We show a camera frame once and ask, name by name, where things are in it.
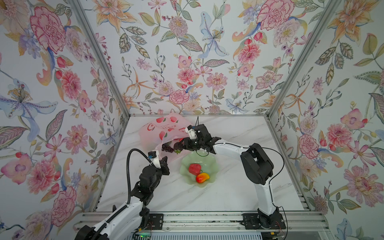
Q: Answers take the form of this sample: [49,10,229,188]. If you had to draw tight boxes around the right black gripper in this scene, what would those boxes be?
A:
[176,137,205,151]

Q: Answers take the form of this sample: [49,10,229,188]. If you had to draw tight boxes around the pink plastic bag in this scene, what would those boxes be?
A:
[139,113,191,162]

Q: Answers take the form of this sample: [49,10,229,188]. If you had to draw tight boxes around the small red strawberry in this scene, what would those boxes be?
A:
[188,164,202,176]

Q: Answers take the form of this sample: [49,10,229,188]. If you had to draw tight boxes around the orange red mango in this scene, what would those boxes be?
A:
[196,173,210,184]

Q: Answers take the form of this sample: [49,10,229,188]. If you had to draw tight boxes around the dark purple grape bunch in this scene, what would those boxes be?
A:
[162,144,181,154]

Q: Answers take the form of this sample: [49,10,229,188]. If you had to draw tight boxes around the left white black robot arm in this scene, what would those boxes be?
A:
[75,157,170,240]

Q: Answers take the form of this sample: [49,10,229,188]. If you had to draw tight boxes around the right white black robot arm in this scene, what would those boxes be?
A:
[174,124,282,229]

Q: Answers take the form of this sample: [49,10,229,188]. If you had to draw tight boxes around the light green plate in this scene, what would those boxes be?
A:
[180,151,219,188]

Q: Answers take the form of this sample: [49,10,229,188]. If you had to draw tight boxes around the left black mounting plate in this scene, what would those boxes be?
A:
[138,214,164,231]

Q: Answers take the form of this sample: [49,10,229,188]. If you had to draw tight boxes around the black mounting plate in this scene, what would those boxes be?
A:
[138,214,164,231]
[241,213,287,230]

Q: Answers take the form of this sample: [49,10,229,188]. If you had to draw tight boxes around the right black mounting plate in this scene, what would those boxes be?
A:
[241,213,287,230]

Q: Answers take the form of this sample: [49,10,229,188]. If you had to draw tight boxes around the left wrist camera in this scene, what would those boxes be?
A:
[148,150,161,169]

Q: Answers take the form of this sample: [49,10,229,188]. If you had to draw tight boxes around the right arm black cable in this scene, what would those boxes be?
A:
[193,116,289,240]

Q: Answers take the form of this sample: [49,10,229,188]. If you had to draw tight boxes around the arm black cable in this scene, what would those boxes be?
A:
[193,116,289,240]
[89,148,152,238]

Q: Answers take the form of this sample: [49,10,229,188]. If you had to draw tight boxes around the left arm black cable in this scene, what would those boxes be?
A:
[89,148,152,238]

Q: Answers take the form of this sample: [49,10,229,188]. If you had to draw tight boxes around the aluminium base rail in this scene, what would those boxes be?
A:
[73,210,331,233]

